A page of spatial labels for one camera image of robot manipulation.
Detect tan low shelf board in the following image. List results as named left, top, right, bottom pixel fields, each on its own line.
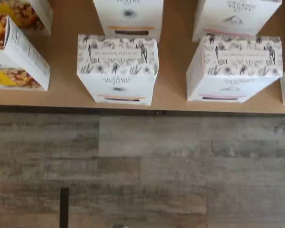
left=0, top=0, right=285, bottom=112

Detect black floor tape strip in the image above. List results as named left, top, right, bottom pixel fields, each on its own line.
left=60, top=187, right=70, bottom=228

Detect white pantry box yellow strip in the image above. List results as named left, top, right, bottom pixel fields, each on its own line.
left=76, top=34, right=160, bottom=106
left=93, top=0, right=165, bottom=43

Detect white pantry box pink strip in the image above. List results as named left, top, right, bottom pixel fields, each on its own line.
left=192, top=0, right=283, bottom=44
left=186, top=35, right=284, bottom=104

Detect yellow purely elizabeth granola box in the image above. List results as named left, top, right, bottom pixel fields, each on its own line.
left=0, top=15, right=50, bottom=92
left=0, top=0, right=54, bottom=37

